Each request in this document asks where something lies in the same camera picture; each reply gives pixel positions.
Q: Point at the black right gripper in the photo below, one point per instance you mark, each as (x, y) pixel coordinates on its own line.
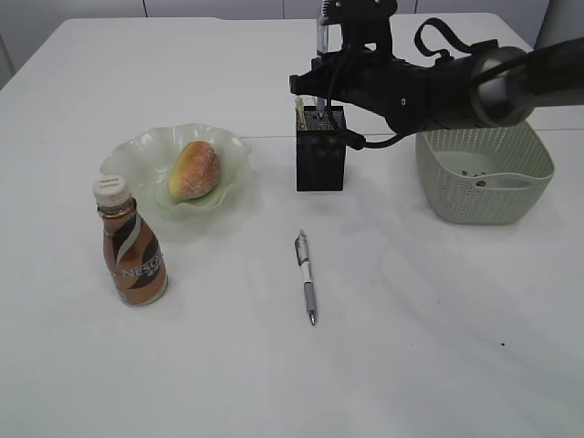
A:
(377, 84)

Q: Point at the beige white pen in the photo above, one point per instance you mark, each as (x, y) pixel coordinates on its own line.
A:
(300, 114)

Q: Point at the white grey pen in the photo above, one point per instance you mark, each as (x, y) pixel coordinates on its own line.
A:
(303, 260)

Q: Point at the sugared bread loaf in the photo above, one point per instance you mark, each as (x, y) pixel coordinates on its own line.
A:
(196, 171)

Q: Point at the brown Nescafe coffee bottle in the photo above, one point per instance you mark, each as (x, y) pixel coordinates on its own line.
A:
(131, 249)

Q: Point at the blue grey pen crossed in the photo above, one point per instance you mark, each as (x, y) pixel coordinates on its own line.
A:
(321, 105)

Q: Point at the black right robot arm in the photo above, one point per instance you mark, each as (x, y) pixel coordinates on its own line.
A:
(498, 88)

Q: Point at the black mesh pen holder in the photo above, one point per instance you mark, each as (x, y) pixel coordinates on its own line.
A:
(320, 155)

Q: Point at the green plastic woven basket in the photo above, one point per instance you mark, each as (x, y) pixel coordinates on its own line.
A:
(517, 164)

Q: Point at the frosted green ruffled glass plate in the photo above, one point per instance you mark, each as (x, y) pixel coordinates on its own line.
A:
(146, 162)

